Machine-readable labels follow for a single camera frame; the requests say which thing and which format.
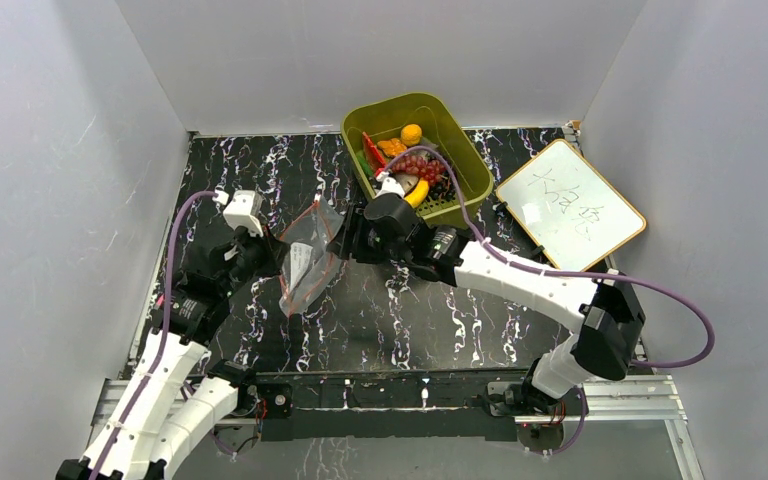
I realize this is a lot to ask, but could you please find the grey toy fish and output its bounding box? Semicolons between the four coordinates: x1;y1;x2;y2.
394;173;420;194

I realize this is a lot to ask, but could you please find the red toy grape bunch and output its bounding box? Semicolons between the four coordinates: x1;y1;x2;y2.
391;153;447;185

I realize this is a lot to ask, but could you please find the toy watermelon slice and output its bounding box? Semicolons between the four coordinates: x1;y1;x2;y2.
362;132;388;176

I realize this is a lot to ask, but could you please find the small whiteboard wooden frame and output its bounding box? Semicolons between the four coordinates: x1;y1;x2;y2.
496;139;647;271

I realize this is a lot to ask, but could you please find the black metal base rail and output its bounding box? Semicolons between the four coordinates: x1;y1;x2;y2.
92;368;687;452

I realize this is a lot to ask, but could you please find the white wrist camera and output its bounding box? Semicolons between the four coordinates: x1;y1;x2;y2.
222;190;264;237
375;172;405;198

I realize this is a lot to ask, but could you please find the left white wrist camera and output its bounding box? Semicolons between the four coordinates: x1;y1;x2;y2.
222;190;264;237

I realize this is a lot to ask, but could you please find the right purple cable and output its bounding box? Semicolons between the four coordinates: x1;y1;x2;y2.
378;146;717;370

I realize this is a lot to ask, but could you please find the clear zip bag orange zipper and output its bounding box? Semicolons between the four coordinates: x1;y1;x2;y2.
279;195;343;317

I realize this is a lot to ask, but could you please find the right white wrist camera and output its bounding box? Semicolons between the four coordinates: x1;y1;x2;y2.
375;172;405;198

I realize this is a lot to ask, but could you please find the green toy vegetable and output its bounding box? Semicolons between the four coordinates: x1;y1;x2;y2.
356;151;375;184

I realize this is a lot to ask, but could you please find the orange toy fruit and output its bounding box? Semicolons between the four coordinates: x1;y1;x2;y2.
399;124;423;147

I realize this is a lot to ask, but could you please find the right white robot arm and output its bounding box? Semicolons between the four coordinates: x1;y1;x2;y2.
328;193;645;417

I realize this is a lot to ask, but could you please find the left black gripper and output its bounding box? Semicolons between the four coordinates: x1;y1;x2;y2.
221;219;291;296

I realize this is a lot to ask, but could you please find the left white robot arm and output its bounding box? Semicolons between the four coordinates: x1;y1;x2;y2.
56;227;288;479

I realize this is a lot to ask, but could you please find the yellow toy banana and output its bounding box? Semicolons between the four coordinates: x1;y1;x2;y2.
404;179;430;209

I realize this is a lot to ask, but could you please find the black toy grape bunch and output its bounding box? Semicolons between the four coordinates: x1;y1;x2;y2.
425;159;452;201

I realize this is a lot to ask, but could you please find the olive green plastic basket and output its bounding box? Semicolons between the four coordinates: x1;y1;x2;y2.
341;93;494;228

